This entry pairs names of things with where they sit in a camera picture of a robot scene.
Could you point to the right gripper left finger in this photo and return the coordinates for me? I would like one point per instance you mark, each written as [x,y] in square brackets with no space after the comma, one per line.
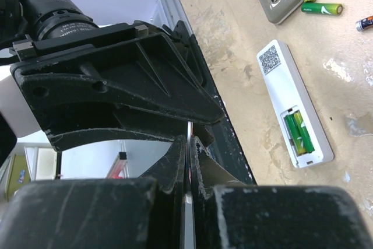
[142,212]

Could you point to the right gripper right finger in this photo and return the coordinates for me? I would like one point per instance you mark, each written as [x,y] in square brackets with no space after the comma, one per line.
[231,214]

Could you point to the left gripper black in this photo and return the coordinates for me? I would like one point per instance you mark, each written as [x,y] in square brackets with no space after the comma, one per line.
[107,62]

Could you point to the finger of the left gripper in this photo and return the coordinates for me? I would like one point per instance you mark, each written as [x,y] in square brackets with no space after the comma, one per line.
[69,122]

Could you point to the white remote control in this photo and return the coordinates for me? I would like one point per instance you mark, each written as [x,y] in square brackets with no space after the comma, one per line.
[288,94]

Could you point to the white battery cover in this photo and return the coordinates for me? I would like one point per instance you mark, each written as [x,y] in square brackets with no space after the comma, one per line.
[188,223]

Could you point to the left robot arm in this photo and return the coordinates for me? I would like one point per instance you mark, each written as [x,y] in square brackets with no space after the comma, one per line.
[24,22]

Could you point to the black battery lower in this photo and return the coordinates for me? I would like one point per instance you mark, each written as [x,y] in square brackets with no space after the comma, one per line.
[364,23]

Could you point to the grey table edge rail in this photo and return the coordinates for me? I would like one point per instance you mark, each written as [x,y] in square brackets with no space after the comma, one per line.
[169,13]

